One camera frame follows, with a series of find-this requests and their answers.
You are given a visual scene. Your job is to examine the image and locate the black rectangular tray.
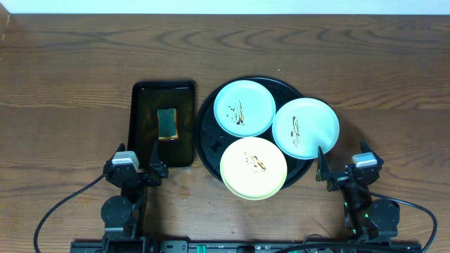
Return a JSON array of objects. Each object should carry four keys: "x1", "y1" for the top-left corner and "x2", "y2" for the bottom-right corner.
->
[{"x1": 127, "y1": 80, "x2": 195, "y2": 169}]

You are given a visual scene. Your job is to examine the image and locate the pale green plate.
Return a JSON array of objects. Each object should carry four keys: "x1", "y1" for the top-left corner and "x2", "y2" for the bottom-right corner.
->
[{"x1": 272, "y1": 98, "x2": 340, "y2": 160}]

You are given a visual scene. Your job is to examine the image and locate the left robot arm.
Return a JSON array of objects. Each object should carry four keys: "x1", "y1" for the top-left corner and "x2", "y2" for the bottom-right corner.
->
[{"x1": 101, "y1": 141, "x2": 168, "y2": 240}]

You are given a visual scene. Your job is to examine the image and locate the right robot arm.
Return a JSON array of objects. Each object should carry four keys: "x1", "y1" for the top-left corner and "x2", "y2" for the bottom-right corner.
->
[{"x1": 316, "y1": 141, "x2": 400, "y2": 243}]

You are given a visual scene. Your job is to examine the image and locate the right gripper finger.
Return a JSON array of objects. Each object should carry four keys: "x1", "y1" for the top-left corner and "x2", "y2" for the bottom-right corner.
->
[
  {"x1": 316, "y1": 147, "x2": 331, "y2": 181},
  {"x1": 359, "y1": 139, "x2": 375, "y2": 155}
]

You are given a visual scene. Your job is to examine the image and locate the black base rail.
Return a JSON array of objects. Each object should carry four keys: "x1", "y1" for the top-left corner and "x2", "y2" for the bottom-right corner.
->
[{"x1": 70, "y1": 240, "x2": 421, "y2": 253}]

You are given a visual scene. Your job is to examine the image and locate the black round tray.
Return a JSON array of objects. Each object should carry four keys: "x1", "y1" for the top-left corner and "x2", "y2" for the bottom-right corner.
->
[{"x1": 194, "y1": 76, "x2": 313, "y2": 188}]

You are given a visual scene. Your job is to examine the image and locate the yellow plate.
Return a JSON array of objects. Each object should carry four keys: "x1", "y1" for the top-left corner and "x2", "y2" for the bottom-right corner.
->
[{"x1": 219, "y1": 137, "x2": 288, "y2": 200}]

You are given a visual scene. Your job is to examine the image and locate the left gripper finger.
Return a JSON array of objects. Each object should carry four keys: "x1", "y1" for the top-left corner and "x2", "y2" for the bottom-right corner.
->
[
  {"x1": 112, "y1": 143, "x2": 126, "y2": 156},
  {"x1": 149, "y1": 140, "x2": 160, "y2": 165}
]

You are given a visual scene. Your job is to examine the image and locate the light blue plate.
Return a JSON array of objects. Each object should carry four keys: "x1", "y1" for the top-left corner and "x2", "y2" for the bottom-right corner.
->
[{"x1": 213, "y1": 80, "x2": 276, "y2": 138}]

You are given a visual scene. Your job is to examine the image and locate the green and yellow sponge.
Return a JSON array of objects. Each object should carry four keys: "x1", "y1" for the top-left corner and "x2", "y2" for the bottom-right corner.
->
[{"x1": 157, "y1": 108, "x2": 179, "y2": 141}]

